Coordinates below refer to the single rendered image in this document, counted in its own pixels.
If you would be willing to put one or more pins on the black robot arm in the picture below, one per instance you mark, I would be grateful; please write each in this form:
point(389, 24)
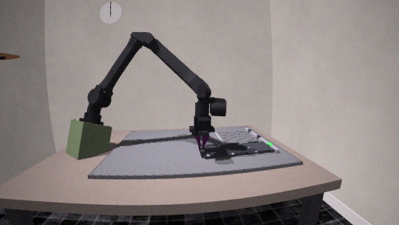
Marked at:
point(99, 97)

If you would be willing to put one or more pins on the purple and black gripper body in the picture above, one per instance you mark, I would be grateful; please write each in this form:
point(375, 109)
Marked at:
point(196, 132)

